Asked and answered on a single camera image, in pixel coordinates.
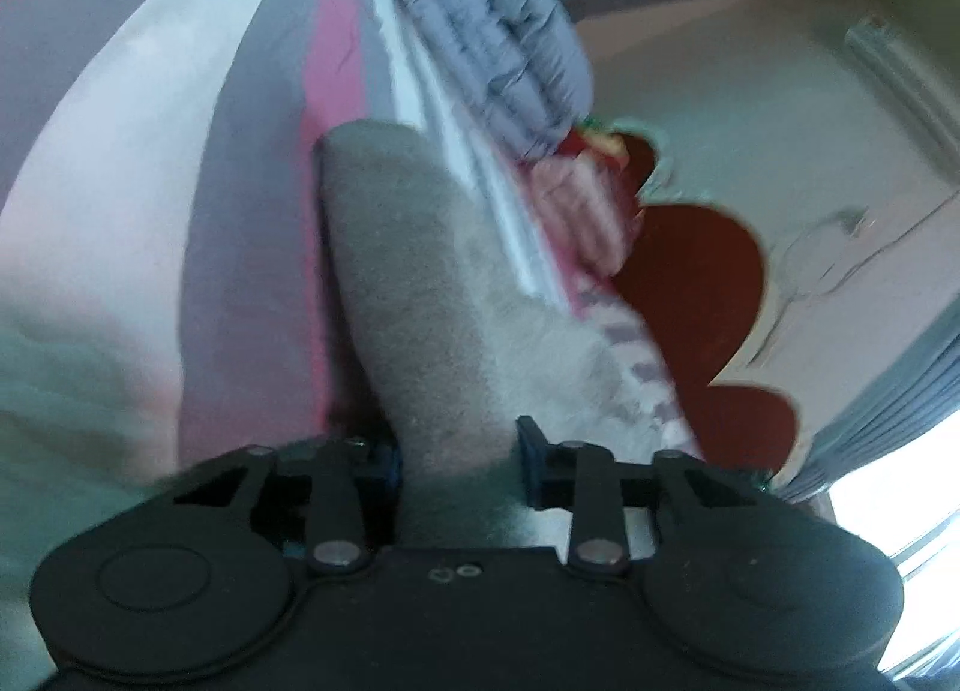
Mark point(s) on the grey curtain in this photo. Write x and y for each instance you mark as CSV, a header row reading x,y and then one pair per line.
x,y
877,398

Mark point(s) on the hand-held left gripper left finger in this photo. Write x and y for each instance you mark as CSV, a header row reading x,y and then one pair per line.
x,y
337,488

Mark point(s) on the folded blue grey quilt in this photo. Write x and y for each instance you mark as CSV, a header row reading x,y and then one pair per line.
x,y
495,39

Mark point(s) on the striped pink grey bed sheet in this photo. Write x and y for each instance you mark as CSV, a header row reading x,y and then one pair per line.
x,y
150,174

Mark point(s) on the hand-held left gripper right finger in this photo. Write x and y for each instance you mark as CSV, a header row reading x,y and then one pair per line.
x,y
531,462

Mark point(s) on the folded pink quilt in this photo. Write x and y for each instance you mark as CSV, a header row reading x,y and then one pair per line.
x,y
581,218

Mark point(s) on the bright window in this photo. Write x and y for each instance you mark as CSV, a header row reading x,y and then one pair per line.
x,y
915,511

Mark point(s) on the grey pants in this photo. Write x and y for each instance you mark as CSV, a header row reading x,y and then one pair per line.
x,y
427,301

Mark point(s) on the red scalloped headboard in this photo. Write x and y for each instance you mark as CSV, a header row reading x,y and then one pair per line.
x,y
697,286

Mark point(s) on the white wall pipe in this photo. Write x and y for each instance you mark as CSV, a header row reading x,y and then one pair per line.
x,y
900,72

